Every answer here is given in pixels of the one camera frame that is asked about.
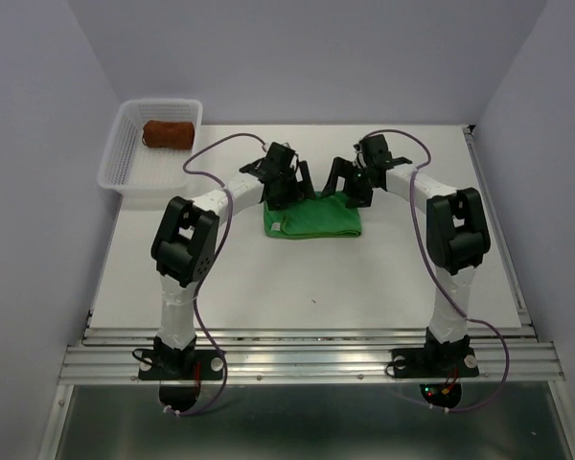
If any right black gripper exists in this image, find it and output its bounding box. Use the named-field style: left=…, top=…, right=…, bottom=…
left=319, top=155, right=373, bottom=207

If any green microfiber towel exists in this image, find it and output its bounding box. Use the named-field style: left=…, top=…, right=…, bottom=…
left=264, top=193, right=362, bottom=240

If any brown microfiber towel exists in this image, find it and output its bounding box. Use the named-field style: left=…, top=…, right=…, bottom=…
left=142, top=120, right=196, bottom=150

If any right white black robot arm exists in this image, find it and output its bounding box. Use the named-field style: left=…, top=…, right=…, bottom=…
left=321, top=129, right=491, bottom=374

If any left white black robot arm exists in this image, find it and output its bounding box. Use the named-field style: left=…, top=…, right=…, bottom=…
left=143, top=142, right=315, bottom=378

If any white perforated plastic basket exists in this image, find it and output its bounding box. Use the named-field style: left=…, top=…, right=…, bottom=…
left=97, top=98, right=203, bottom=198

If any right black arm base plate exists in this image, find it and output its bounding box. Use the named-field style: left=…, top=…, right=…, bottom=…
left=385, top=348, right=480, bottom=380

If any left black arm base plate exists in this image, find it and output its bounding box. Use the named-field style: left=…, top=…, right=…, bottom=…
left=131, top=348, right=224, bottom=381

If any aluminium extrusion rail frame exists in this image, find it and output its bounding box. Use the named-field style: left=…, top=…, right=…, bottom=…
left=37, top=124, right=575, bottom=460

